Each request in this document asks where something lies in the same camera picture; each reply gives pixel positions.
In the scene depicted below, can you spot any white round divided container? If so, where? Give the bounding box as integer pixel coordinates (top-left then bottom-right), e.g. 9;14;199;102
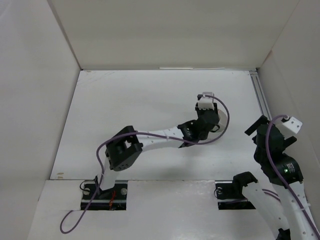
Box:
208;109;228;140

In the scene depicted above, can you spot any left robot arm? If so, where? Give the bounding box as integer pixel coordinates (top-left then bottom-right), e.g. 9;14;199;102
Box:
95;103;220;194

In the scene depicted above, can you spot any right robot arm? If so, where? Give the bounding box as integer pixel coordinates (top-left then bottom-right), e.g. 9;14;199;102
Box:
245;115;320;240

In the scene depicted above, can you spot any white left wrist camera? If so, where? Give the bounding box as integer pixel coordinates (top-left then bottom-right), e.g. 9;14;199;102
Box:
195;92;215;110

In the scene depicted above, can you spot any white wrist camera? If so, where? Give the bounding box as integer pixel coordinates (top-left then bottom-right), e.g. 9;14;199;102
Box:
277;116;303;138
195;92;215;110

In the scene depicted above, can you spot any aluminium rail right side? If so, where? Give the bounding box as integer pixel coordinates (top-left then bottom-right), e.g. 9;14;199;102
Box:
249;70;272;120

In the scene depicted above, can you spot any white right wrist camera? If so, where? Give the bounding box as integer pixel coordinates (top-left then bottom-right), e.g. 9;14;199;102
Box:
277;116;303;138

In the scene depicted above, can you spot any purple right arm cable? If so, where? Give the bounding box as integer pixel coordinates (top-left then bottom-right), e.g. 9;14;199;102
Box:
264;114;318;240

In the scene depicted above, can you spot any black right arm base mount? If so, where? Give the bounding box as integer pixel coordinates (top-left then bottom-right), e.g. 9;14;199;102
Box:
213;171;258;211

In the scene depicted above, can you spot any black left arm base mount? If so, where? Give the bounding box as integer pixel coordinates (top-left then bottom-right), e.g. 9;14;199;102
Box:
79;179;128;211

